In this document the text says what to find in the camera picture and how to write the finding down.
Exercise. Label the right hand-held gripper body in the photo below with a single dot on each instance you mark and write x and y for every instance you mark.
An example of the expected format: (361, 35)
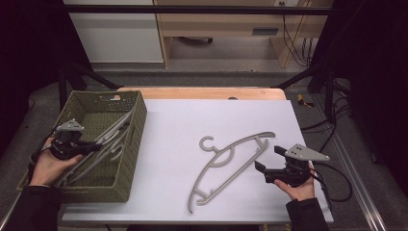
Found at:
(304, 153)

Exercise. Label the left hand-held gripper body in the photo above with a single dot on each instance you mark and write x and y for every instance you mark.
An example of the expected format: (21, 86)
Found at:
(69, 126)

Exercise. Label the grey plastic clothes hanger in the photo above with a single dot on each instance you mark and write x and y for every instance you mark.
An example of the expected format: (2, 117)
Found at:
(106, 150)
(263, 134)
(117, 126)

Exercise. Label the green woven basket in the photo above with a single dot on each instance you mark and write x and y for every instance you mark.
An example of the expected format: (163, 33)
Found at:
(128, 134)

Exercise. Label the person's right hand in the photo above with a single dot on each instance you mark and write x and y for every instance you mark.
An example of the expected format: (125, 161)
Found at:
(301, 192)

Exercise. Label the person's left hand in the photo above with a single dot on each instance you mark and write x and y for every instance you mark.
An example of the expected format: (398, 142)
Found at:
(48, 170)

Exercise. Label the yellow and black tool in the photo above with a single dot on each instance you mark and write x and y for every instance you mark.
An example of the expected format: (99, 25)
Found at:
(301, 101)

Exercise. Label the black curtain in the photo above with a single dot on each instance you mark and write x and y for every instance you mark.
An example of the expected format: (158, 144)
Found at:
(29, 48)
(375, 64)

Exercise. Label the white table cover sheet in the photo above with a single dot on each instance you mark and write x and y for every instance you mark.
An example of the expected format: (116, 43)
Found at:
(179, 122)

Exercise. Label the white cabinet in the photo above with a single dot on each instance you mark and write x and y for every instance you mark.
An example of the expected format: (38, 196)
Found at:
(115, 35)

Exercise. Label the wooden desk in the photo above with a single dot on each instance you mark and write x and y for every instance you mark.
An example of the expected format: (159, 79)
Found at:
(224, 24)

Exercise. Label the black slanted frame strut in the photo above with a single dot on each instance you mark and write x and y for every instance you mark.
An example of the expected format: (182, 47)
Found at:
(301, 77)
(93, 77)

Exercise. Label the aluminium floor rail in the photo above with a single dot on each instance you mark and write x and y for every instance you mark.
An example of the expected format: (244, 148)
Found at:
(356, 179)

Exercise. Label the black horizontal frame bar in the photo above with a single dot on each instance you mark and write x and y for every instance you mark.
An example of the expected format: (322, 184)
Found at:
(192, 9)

